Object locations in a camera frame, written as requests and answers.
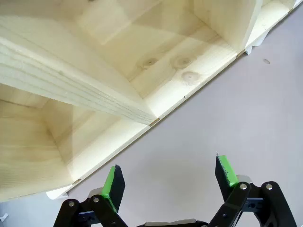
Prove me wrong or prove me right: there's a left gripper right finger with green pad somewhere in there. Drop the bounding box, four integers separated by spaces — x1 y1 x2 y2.
207 153 298 227

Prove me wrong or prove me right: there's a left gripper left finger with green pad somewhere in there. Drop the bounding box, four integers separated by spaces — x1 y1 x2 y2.
53 164 129 227

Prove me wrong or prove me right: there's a light pine wooden shelf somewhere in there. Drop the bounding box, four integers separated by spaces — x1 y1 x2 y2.
0 0 303 203

